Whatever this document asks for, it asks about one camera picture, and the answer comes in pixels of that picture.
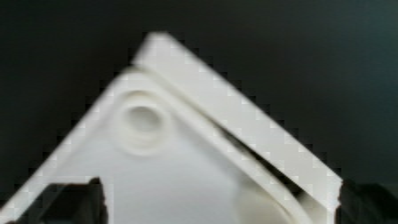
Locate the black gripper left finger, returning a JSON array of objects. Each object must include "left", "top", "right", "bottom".
[{"left": 11, "top": 178, "right": 107, "bottom": 224}]

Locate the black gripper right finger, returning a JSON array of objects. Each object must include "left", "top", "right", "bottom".
[{"left": 334, "top": 179, "right": 398, "bottom": 224}]

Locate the white desk tabletop tray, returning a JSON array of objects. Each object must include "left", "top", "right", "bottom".
[{"left": 0, "top": 65, "right": 334, "bottom": 224}]

